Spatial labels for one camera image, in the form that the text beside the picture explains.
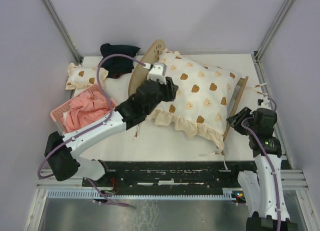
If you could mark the large bear print cushion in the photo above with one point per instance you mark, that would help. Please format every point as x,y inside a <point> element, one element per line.
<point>202,99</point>

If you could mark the left aluminium frame post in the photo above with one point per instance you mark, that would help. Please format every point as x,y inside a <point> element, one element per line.
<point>48,5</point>

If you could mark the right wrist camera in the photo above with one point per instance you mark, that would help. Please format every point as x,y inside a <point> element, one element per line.
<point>264,103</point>

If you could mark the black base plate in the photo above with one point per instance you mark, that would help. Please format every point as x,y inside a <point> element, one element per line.
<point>167,166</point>

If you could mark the aluminium frame post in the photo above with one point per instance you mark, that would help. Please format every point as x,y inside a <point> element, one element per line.
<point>48,5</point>
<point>274,28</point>

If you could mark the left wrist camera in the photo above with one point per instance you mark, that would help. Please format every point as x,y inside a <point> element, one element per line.
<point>157,73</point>

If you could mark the small bear print pillow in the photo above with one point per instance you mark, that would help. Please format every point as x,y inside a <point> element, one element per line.
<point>80,77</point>

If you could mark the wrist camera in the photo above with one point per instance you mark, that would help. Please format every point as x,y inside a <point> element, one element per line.
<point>157,73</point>
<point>264,103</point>

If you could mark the pink cloth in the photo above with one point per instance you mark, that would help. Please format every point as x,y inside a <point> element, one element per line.
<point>85,109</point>

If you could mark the right aluminium frame post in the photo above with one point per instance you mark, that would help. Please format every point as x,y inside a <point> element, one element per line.
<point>274,28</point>

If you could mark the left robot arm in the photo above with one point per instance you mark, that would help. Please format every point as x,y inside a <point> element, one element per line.
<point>63,152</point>

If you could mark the dark navy garment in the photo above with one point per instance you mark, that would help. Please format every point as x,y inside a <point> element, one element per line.
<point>118,66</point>

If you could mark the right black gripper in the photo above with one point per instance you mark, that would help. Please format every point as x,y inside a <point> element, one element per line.
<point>235,120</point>

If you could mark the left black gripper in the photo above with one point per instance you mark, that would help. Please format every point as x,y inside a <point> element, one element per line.
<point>170,89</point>

